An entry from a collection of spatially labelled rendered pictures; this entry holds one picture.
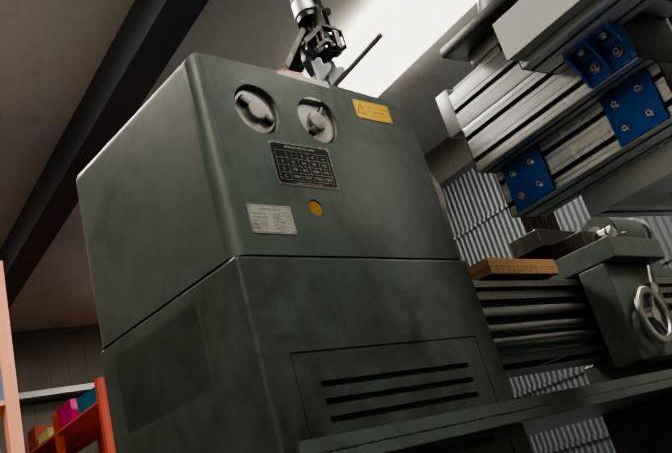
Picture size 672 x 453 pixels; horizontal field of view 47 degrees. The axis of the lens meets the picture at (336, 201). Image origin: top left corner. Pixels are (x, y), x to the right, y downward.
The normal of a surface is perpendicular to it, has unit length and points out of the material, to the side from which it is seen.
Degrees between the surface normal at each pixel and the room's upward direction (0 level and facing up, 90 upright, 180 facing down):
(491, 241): 90
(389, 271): 90
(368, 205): 90
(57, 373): 90
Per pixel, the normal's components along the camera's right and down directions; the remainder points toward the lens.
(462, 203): -0.81, 0.00
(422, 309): 0.64, -0.44
